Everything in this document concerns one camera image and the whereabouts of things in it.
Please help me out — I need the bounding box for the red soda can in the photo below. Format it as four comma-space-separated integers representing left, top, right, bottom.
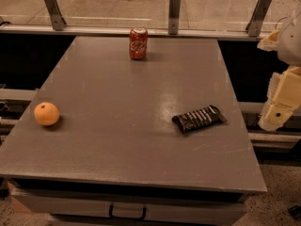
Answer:
129, 27, 148, 60

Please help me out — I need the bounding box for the horizontal metal rail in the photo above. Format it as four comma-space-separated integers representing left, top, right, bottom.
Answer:
0, 24, 269, 41

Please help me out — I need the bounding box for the black rxbar chocolate wrapper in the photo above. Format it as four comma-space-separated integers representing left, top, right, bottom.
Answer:
172, 105, 227, 135

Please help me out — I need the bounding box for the white drawer with black handle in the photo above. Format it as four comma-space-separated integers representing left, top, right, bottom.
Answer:
11, 188, 246, 226

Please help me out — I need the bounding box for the left metal railing bracket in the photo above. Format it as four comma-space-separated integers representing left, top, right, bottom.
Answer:
44, 0, 67, 31

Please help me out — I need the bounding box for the metal railing bracket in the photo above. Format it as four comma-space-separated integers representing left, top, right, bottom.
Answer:
168, 0, 181, 35
246, 0, 272, 37
44, 0, 67, 31

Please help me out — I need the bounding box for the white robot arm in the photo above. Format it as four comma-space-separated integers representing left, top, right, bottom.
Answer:
257, 5, 301, 131

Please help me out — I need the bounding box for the orange fruit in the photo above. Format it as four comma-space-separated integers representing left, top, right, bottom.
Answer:
34, 103, 60, 126

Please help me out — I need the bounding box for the middle metal railing bracket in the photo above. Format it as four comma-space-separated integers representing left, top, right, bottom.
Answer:
168, 0, 181, 35

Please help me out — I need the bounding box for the right metal railing bracket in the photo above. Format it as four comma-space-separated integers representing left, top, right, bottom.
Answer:
246, 0, 272, 37

